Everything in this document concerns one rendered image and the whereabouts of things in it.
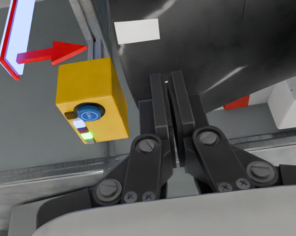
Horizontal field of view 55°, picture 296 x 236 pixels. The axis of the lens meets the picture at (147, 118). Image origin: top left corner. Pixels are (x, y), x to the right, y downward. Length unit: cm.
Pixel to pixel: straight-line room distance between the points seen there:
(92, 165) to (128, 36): 78
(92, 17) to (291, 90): 54
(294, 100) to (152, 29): 66
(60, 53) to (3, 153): 92
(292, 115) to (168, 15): 72
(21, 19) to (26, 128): 88
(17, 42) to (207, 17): 16
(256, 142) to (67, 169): 63
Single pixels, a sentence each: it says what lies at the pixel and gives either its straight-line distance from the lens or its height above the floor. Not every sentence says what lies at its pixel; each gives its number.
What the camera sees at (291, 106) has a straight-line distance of 86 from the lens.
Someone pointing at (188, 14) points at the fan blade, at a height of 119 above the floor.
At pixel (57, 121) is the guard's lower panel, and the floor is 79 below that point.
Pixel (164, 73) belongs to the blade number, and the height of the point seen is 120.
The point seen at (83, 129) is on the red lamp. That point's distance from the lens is 56.
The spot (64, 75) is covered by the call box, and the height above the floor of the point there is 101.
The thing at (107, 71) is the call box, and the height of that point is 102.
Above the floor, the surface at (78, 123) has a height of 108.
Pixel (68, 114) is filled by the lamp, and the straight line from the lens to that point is 51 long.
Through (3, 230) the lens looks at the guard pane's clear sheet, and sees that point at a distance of 105.
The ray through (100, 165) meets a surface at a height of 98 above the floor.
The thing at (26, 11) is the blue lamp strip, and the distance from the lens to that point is 30.
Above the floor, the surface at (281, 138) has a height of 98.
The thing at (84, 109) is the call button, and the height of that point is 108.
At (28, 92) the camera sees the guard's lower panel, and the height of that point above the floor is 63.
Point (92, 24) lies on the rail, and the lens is 64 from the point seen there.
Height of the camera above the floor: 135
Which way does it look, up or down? 31 degrees down
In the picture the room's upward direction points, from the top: 173 degrees clockwise
